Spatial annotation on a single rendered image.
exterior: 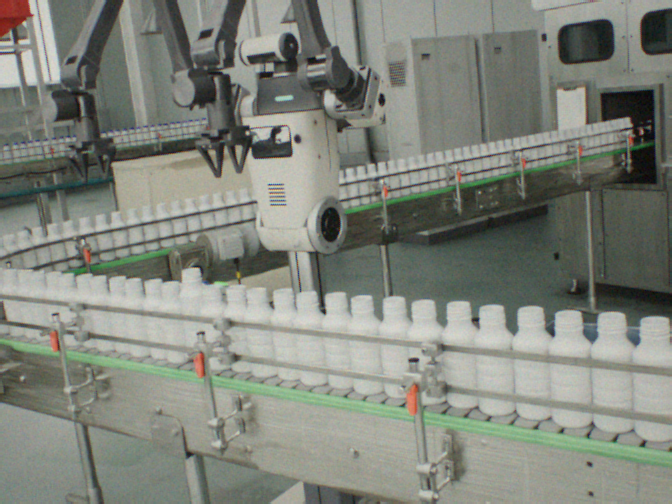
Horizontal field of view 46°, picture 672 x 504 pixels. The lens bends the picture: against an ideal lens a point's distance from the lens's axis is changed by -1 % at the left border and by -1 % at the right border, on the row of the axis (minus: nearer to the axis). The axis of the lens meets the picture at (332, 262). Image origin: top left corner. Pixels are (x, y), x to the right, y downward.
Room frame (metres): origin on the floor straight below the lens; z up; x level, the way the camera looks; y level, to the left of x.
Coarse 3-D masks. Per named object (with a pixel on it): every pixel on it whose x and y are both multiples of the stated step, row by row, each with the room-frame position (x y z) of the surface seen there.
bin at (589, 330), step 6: (552, 324) 1.71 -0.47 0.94; (582, 324) 1.68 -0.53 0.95; (588, 324) 1.67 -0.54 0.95; (594, 324) 1.66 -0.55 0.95; (546, 330) 1.68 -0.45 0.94; (552, 330) 1.71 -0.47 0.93; (582, 330) 1.68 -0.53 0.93; (588, 330) 1.67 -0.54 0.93; (594, 330) 1.66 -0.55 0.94; (630, 330) 1.61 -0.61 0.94; (636, 330) 1.61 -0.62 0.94; (552, 336) 1.71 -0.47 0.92; (588, 336) 1.67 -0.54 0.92; (594, 336) 1.66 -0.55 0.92; (630, 336) 1.61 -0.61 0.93; (636, 336) 1.61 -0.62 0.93; (636, 342) 1.61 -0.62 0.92
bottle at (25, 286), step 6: (30, 270) 1.93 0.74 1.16; (18, 276) 1.92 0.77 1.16; (24, 276) 1.90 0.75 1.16; (24, 282) 1.90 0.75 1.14; (24, 288) 1.90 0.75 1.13; (30, 288) 1.90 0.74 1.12; (18, 294) 1.90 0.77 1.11; (24, 294) 1.89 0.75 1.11; (24, 306) 1.89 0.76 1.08; (24, 312) 1.89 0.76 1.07; (30, 312) 1.89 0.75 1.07; (24, 318) 1.89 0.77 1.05; (30, 318) 1.89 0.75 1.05; (24, 330) 1.90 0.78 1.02; (30, 330) 1.89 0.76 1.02; (30, 336) 1.89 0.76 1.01
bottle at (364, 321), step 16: (352, 304) 1.29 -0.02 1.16; (368, 304) 1.29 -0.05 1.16; (352, 320) 1.29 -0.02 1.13; (368, 320) 1.28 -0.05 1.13; (352, 352) 1.29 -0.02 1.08; (368, 352) 1.27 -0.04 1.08; (352, 368) 1.30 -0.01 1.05; (368, 368) 1.27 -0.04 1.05; (368, 384) 1.27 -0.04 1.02; (384, 384) 1.28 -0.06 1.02
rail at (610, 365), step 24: (120, 312) 1.64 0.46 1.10; (144, 312) 1.60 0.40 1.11; (96, 336) 1.71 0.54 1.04; (336, 336) 1.30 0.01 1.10; (360, 336) 1.27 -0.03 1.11; (384, 336) 1.24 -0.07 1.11; (240, 360) 1.44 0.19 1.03; (264, 360) 1.40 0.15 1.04; (552, 360) 1.06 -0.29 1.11; (576, 360) 1.04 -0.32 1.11; (600, 360) 1.02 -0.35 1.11; (576, 408) 1.04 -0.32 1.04; (600, 408) 1.02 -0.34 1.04
